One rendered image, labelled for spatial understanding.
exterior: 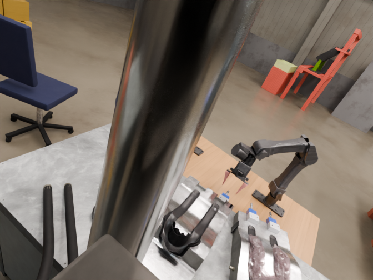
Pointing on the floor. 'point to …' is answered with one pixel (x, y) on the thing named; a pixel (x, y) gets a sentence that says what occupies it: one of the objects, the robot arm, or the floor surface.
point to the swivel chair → (28, 79)
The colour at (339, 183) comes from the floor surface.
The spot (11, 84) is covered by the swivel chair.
